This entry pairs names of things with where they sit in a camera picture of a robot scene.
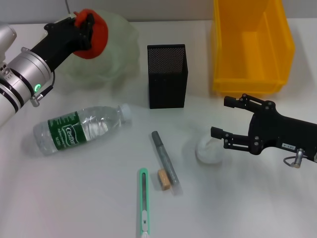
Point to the black mesh pen holder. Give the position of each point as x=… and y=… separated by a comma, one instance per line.
x=168, y=86

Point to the green utility knife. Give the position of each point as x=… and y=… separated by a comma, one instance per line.
x=143, y=198

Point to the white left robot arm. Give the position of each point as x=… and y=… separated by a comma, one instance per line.
x=24, y=72

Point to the pale green wavy fruit plate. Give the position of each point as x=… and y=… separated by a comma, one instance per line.
x=116, y=49

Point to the red apple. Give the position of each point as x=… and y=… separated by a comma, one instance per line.
x=99, y=42

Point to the yellow plastic bin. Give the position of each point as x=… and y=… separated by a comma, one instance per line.
x=247, y=62

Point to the white paper ball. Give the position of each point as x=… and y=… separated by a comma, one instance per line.
x=208, y=152

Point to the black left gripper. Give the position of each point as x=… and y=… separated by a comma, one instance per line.
x=62, y=39

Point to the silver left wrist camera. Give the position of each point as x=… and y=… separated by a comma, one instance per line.
x=6, y=39

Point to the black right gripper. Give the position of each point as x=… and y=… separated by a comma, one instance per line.
x=277, y=131

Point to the clear green-label water bottle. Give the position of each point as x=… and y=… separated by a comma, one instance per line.
x=74, y=129

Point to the grey marker pen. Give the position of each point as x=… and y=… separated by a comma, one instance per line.
x=164, y=158

